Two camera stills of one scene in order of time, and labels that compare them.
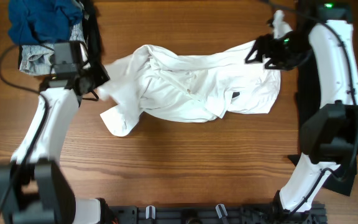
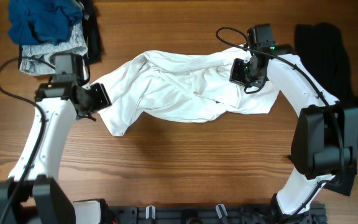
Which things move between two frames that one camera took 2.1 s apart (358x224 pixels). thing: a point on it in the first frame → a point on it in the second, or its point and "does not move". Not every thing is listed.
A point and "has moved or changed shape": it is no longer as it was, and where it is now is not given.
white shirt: x=190 y=88 has moved or changed shape
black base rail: x=314 y=214 does not move
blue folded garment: x=40 y=22 does not move
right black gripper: x=268 y=51 → x=237 y=71
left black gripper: x=99 y=68 → x=102 y=97
